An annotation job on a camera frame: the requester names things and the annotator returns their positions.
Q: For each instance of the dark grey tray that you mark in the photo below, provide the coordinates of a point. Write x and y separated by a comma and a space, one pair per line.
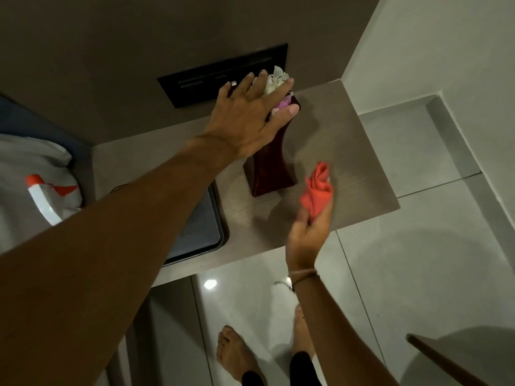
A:
205, 233

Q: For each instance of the person's right hand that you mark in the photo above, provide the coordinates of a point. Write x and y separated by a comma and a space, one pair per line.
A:
308, 241

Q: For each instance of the dark red tall vase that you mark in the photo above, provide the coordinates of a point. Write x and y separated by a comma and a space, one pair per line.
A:
270, 168

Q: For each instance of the brown wooden furniture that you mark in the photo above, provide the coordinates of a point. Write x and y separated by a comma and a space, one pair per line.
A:
462, 357

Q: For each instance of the blue cushion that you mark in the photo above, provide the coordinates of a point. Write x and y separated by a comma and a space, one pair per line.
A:
28, 120

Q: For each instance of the person's left middle finger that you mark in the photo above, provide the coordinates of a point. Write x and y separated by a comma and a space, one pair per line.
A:
260, 82

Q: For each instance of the person's right forearm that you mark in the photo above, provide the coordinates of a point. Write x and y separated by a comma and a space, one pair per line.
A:
338, 337

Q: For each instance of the white orange spray bottle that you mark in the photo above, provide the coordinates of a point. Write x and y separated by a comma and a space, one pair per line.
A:
44, 196

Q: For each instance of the person's foot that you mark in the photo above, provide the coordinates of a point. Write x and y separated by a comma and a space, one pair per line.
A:
301, 329
235, 353

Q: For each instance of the person's left foot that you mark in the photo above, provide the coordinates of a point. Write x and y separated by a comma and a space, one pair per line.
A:
235, 353

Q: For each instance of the black trousers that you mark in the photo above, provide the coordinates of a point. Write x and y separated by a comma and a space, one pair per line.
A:
301, 371

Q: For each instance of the person's left thumb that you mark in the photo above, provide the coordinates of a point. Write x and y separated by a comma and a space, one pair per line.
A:
285, 112

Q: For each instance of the black wall switch panel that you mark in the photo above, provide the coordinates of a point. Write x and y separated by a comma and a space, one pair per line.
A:
193, 82

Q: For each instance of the person's left forearm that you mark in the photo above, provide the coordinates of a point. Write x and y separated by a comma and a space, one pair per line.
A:
100, 253

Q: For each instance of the person's left hand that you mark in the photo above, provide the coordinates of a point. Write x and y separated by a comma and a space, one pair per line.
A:
237, 124

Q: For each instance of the person's right foot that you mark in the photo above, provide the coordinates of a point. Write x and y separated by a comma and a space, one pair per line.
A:
301, 329

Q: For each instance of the person's right thumb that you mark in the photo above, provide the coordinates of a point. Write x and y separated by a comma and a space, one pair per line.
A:
302, 217

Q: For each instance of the person's left little finger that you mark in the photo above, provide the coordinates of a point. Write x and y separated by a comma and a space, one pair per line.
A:
224, 94

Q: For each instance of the white and pink flowers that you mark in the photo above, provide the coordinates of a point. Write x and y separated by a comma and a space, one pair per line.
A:
276, 78

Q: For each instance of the red cleaning cloth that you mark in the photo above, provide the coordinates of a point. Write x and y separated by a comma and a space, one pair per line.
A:
318, 188

